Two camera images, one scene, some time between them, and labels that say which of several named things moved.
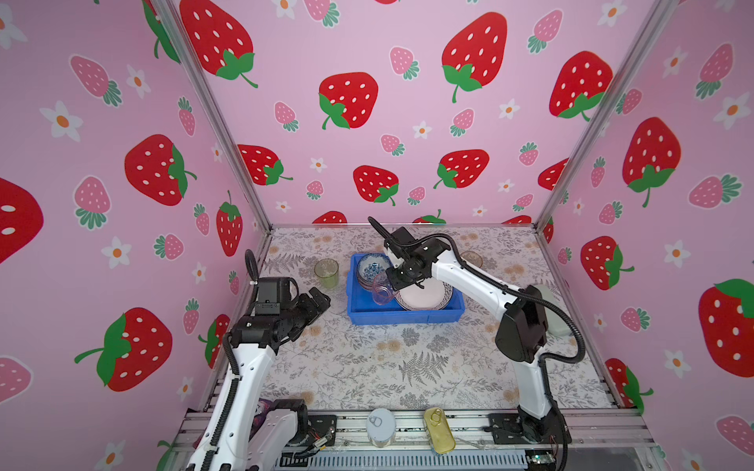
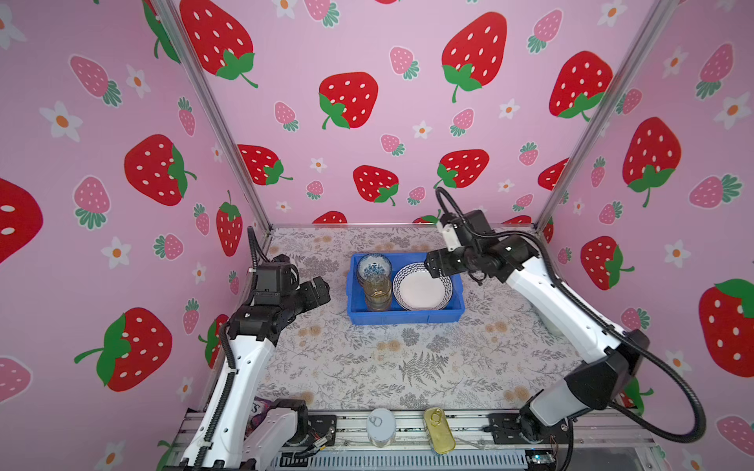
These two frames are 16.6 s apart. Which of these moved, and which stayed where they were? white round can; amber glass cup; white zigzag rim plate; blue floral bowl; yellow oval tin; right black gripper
Moved: right black gripper; amber glass cup
Stayed: yellow oval tin; blue floral bowl; white round can; white zigzag rim plate
